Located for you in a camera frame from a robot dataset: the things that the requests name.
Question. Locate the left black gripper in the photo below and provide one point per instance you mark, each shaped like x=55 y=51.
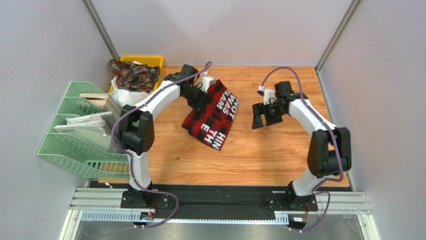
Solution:
x=201 y=105

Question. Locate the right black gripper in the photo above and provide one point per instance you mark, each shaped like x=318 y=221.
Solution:
x=266 y=112

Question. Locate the red black plaid shirt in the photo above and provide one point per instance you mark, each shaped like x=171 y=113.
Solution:
x=212 y=126

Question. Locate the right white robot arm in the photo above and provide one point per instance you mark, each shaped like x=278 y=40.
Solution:
x=329 y=153

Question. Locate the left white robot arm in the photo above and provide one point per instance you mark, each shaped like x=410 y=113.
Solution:
x=136 y=132

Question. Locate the yellow plastic bin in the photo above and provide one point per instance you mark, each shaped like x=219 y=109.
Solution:
x=151 y=60

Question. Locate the white cloth in bin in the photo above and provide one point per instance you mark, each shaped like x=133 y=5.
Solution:
x=126 y=97

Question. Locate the multicolour plaid shirt in bin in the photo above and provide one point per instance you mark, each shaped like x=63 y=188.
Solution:
x=135 y=77

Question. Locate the brown book in rack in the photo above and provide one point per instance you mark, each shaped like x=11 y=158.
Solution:
x=102 y=100

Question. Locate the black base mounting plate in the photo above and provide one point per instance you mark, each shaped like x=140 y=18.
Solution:
x=215 y=202

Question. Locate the papers in file rack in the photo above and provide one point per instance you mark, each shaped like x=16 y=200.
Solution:
x=94 y=129

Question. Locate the green plastic file rack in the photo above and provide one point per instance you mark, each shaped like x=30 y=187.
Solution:
x=73 y=154

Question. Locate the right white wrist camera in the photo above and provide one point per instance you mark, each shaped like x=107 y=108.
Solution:
x=267 y=94

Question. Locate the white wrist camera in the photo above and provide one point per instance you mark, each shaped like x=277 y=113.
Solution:
x=267 y=94
x=206 y=81

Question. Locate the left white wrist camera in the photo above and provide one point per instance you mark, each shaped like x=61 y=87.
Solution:
x=206 y=81

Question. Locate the aluminium rail frame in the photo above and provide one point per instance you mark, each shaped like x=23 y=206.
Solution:
x=343 y=214

